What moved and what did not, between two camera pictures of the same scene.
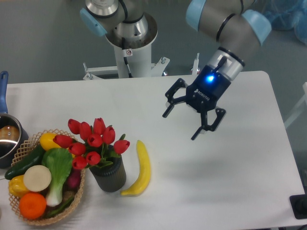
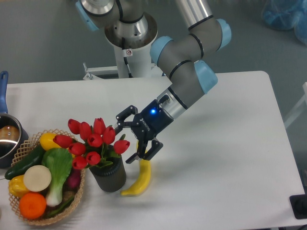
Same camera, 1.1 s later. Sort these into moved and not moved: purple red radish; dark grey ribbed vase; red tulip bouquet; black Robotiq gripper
Moved: black Robotiq gripper
Not moved: red tulip bouquet; purple red radish; dark grey ribbed vase
